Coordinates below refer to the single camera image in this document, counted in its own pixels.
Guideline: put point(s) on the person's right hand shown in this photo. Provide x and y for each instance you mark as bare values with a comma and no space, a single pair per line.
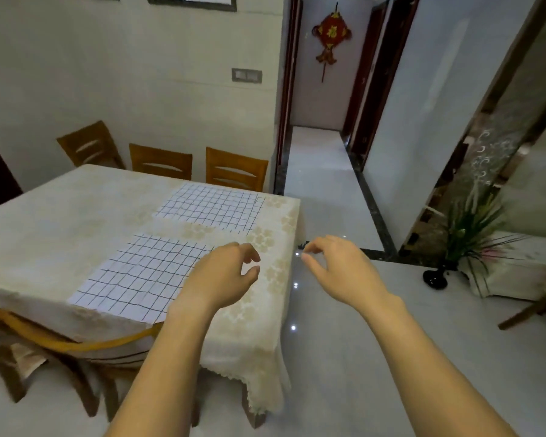
346,273

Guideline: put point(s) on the person's left hand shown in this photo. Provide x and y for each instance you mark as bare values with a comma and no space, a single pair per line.
214,277

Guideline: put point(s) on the person's right thumb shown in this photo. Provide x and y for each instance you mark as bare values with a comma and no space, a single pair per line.
314,267

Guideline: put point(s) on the person's left thumb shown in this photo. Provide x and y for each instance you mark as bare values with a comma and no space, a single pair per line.
250,273

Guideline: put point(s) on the person's right forearm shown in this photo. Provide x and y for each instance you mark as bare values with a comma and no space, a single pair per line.
437,373

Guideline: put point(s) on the person's left forearm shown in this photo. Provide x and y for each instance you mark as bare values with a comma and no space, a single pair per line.
164,373

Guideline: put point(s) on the white grid paper sheet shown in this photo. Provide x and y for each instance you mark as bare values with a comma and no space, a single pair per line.
211,207
141,277

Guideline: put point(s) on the wooden dining chair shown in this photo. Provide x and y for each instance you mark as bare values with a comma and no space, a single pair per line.
236,170
91,145
63,359
160,161

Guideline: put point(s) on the black vase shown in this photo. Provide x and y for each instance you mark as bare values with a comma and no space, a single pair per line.
435,276

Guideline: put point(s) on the cream floral tablecloth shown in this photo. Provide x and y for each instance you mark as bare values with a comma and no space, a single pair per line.
95,232

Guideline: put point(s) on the green artificial plant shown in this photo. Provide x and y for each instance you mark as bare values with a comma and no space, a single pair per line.
475,227

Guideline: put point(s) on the dark wooden door frame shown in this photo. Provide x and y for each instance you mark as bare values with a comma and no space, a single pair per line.
289,81

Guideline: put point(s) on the grey wall switch panel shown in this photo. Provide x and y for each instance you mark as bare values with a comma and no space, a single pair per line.
246,75

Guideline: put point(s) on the red knot wall ornament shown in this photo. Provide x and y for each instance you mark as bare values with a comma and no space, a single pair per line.
331,34

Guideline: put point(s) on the framed wall picture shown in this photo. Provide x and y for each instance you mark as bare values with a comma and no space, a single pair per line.
192,0

